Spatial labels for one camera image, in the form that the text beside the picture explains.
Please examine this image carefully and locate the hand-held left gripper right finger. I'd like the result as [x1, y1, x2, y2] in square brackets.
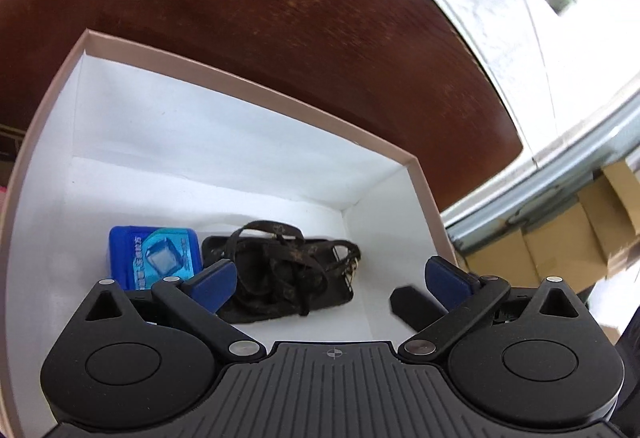
[397, 255, 596, 364]

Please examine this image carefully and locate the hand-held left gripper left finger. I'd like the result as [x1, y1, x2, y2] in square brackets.
[75, 259, 268, 364]

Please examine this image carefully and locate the small black block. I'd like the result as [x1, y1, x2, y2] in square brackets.
[389, 285, 443, 334]

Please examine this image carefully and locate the black phone case with strap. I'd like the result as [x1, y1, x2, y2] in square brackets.
[200, 220, 363, 325]

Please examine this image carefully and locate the blue mint box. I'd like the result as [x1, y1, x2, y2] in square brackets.
[107, 224, 205, 293]

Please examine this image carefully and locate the brown cardboard box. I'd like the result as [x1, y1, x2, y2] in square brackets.
[0, 28, 468, 438]

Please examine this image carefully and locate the tan cardboard carton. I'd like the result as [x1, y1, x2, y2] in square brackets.
[465, 158, 640, 293]

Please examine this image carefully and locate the grey metal rail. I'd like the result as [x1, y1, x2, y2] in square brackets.
[442, 88, 640, 243]

